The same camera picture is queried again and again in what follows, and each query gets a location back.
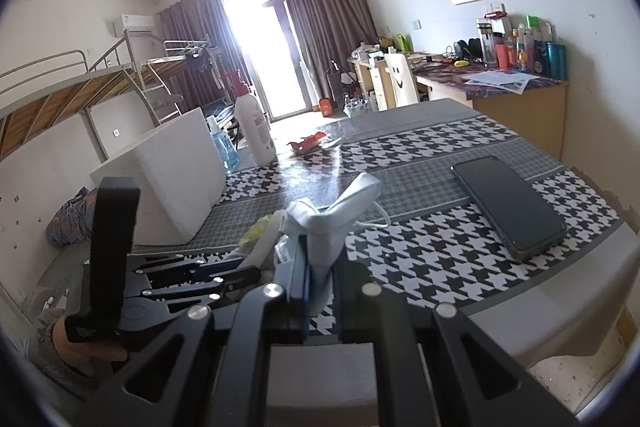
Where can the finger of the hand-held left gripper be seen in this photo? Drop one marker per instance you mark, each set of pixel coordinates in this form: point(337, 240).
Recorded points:
point(210, 268)
point(220, 289)

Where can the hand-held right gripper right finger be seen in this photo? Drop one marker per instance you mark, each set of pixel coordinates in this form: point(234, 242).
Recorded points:
point(350, 307)

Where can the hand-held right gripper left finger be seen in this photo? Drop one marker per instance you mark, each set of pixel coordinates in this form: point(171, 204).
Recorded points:
point(300, 292)

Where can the blue face mask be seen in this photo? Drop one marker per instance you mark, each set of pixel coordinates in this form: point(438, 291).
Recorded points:
point(330, 227)

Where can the white foam box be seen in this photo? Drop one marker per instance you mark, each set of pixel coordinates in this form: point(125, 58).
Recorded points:
point(170, 177)

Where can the person's left forearm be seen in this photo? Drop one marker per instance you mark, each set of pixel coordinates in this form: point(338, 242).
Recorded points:
point(45, 367)

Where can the person's left hand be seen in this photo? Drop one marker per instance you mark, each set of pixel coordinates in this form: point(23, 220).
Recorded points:
point(70, 354)

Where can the patterned blue quilt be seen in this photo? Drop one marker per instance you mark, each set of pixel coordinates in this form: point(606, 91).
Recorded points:
point(72, 217)

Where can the blue liquid bottle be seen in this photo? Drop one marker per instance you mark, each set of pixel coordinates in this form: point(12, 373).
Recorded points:
point(225, 152)

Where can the white lotion pump bottle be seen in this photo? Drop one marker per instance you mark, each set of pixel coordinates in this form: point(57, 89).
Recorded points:
point(252, 127)

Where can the red snack wrapper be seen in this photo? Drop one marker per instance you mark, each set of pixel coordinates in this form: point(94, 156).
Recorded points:
point(310, 143)

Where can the large metal bunk bed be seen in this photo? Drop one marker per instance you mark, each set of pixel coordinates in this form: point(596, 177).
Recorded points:
point(60, 99)

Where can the orange bottle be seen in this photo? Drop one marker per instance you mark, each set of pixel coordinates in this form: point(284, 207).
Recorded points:
point(326, 108)

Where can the black smartphone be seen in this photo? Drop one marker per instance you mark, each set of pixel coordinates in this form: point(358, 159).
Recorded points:
point(510, 207)

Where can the pale plastic bucket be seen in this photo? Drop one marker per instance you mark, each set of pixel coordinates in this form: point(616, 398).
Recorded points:
point(357, 107)

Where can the hanging dark clothes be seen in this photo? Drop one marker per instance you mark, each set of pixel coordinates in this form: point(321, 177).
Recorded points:
point(200, 64)

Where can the small metal bunk bed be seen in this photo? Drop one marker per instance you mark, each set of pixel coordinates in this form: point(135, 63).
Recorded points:
point(180, 44)

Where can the plain wooden desk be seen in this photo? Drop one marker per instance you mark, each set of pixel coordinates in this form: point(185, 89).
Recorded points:
point(370, 82)

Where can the white air conditioner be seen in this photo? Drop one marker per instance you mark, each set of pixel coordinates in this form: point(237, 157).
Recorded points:
point(134, 24)

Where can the glass balcony door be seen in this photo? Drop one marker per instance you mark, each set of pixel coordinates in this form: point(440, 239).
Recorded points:
point(265, 47)

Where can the wooden chair with smiley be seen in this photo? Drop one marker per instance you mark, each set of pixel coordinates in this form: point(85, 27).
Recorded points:
point(402, 82)

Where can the narrow brown curtain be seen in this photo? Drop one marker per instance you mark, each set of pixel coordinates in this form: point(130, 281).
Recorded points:
point(195, 27)

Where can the wooden desk with patterned top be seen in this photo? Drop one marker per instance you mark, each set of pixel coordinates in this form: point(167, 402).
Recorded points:
point(525, 117)

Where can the green paper bag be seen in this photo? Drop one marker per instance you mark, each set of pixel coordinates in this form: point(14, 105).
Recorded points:
point(403, 42)

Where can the printed papers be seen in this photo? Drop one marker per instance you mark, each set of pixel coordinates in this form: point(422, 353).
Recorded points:
point(500, 82)

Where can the black headphones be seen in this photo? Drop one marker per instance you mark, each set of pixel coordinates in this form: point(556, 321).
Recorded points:
point(467, 51)

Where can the wide brown curtain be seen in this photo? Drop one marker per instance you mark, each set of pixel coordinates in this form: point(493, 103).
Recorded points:
point(325, 7)

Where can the cluster of toiletry bottles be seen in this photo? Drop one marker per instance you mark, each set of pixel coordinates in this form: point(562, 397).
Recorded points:
point(540, 52)

